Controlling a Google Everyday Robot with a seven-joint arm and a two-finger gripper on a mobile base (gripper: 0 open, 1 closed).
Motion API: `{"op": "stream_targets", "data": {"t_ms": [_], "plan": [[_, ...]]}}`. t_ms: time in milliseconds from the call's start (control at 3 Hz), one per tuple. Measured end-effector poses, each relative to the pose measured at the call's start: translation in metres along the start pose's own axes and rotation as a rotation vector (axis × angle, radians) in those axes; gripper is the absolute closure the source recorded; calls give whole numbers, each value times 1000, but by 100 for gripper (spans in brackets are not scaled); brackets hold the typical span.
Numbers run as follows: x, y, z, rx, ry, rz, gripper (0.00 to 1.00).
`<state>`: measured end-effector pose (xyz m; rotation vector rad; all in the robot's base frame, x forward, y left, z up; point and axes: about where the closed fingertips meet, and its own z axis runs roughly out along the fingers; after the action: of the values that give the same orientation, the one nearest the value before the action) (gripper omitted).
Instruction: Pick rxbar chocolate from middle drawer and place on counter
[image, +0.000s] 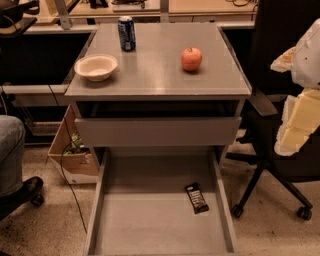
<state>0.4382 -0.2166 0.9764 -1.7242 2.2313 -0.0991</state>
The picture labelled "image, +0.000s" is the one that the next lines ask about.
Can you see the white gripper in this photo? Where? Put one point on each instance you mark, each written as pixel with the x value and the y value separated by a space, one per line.
pixel 307 63

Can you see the grey top drawer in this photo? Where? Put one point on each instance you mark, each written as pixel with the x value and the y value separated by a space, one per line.
pixel 144 132

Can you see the grey drawer cabinet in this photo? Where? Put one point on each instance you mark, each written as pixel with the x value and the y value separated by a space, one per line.
pixel 149 82

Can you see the open grey middle drawer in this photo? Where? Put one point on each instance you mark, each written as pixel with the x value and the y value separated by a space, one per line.
pixel 141 208

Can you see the black office chair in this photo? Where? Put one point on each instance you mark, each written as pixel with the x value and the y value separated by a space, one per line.
pixel 278 26

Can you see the red apple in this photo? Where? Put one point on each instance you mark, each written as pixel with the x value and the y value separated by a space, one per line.
pixel 191 59

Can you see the blue soda can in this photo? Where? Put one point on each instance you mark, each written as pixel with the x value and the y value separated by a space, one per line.
pixel 126 33

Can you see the white paper bowl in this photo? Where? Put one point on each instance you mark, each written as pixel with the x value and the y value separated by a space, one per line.
pixel 96 67

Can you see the cardboard box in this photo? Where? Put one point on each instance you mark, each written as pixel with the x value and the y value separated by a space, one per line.
pixel 72 160

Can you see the wooden desk in background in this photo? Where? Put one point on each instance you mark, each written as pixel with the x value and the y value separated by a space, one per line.
pixel 79 12

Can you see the black chair caster left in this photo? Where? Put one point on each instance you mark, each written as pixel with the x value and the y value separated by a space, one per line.
pixel 37 200

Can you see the person leg in jeans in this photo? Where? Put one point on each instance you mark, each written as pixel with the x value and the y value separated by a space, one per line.
pixel 12 137

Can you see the black shoe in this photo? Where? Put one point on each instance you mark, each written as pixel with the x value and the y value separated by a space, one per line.
pixel 29 189

